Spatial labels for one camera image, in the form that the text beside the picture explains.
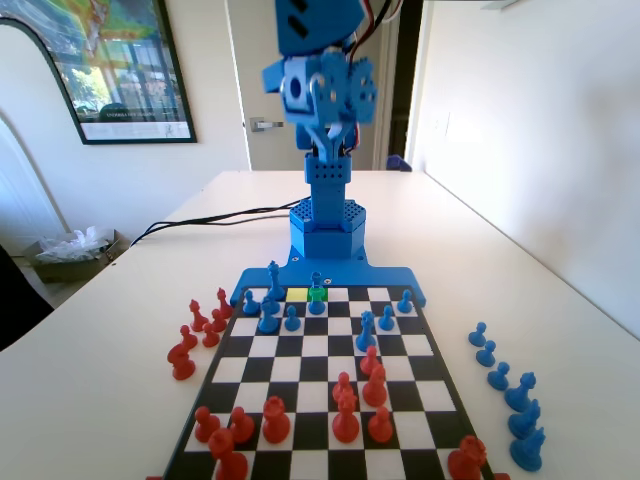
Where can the blue chess rook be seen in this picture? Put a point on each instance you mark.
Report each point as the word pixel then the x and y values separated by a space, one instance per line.
pixel 315 306
pixel 316 281

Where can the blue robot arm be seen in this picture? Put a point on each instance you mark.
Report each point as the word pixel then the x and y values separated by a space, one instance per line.
pixel 327 200

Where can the blue chess pawn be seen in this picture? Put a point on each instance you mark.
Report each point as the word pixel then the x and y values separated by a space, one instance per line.
pixel 249 304
pixel 498 377
pixel 486 354
pixel 386 319
pixel 405 303
pixel 477 335
pixel 291 321

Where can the blue chess bishop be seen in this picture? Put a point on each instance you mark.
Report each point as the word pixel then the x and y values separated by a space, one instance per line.
pixel 521 395
pixel 268 324

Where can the red chess bishop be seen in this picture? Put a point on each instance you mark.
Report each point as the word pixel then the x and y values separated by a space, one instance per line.
pixel 223 305
pixel 197 317

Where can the blue chess queen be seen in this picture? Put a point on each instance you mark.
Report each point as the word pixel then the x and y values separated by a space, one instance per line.
pixel 366 335

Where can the red chess pawn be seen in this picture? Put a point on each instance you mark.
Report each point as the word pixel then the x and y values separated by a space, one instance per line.
pixel 371 361
pixel 342 387
pixel 187 336
pixel 210 337
pixel 241 427
pixel 218 322
pixel 206 426
pixel 381 427

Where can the red chess king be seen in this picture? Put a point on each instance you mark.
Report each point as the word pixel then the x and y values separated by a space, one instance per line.
pixel 346 422

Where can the blue chess knight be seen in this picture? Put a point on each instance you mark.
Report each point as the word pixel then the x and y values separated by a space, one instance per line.
pixel 529 452
pixel 525 422

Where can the small blue object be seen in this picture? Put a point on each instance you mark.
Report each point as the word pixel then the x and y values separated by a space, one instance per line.
pixel 397 164

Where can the white door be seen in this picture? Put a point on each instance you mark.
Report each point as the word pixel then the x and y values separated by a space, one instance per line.
pixel 250 60

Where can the blue base mounting plate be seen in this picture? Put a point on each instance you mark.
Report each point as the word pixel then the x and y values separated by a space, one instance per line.
pixel 385 277

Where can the black and white chessboard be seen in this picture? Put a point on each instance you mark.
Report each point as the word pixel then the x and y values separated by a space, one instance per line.
pixel 320 360

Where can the clear plastic bag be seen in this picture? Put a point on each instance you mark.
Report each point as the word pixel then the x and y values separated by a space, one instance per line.
pixel 75 245

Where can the cardboard box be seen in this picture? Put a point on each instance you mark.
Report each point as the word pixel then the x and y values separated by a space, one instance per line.
pixel 65 270

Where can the white arched panel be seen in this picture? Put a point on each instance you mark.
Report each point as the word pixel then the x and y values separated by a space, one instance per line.
pixel 30 100

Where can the blue wrist camera box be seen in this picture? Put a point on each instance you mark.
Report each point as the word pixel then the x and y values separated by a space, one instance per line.
pixel 296 90

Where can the framed wall poster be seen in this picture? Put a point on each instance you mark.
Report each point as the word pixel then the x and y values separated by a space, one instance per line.
pixel 130 65

